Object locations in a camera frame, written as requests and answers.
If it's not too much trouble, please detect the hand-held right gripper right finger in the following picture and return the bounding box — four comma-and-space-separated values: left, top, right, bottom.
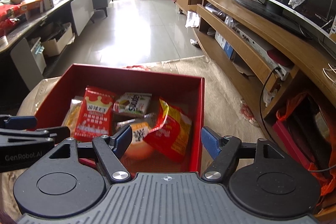
199, 126, 283, 184

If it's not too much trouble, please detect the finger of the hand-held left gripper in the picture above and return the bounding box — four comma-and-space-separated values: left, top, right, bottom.
0, 126, 71, 147
0, 114, 38, 130

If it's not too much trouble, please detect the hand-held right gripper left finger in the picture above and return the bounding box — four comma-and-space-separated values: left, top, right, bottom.
49, 124, 133, 184

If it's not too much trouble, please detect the orange bun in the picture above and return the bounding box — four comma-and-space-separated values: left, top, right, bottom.
115, 120, 158, 161

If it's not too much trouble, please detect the white and orange snack packet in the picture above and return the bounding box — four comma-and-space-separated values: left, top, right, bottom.
62, 96, 85, 136

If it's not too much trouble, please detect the red cardboard box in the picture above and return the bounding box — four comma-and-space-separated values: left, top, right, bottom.
34, 63, 205, 175

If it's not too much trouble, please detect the green and white snack packet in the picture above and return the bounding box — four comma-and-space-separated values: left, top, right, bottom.
113, 92, 153, 118

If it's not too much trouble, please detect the red crown print snack packet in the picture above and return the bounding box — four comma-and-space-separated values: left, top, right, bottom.
74, 85, 117, 143

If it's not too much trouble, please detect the red and yellow snack packet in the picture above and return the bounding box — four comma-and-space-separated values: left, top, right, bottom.
143, 97, 193, 164

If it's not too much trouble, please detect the flat red gift box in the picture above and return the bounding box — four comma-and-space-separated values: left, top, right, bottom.
272, 119, 317, 170

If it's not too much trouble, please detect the open cardboard box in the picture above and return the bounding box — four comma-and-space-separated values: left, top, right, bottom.
41, 23, 75, 57

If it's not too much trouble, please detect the orange plastic bag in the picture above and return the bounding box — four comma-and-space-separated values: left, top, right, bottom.
275, 92, 336, 197

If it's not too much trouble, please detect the blue and white box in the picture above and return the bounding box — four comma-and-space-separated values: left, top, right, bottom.
214, 31, 236, 60

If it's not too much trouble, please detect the dark coffee table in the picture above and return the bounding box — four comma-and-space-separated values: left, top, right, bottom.
0, 0, 95, 79

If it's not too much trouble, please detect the long white device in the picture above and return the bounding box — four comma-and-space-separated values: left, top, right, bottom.
230, 25, 292, 81

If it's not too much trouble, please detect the red plastic bag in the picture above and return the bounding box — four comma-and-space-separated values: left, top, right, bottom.
0, 3, 23, 36

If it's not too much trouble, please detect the dark red pouch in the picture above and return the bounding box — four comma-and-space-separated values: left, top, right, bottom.
266, 48, 294, 67

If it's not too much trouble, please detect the orange carton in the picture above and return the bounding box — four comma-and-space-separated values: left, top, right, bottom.
19, 0, 44, 15

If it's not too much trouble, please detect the white plastic bag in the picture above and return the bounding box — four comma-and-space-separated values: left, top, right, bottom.
185, 10, 201, 28

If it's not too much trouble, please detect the white carton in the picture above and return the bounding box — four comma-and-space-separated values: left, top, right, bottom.
41, 0, 55, 11

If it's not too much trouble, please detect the wooden television cabinet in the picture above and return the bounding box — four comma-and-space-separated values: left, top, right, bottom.
175, 0, 336, 135

